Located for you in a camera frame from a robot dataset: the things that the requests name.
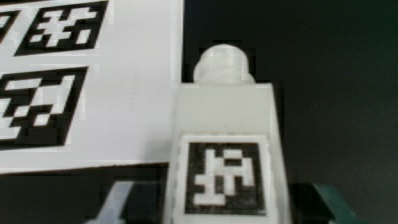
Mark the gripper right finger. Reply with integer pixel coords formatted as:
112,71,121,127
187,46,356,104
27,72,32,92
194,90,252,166
290,183,370,224

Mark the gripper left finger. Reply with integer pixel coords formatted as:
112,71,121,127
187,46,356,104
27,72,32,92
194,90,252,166
84,181,162,224

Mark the white table leg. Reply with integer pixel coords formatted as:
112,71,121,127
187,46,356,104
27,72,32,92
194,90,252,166
162,44,293,224

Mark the white sheet with AprilTags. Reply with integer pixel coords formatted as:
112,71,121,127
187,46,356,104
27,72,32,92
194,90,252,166
0,0,183,174

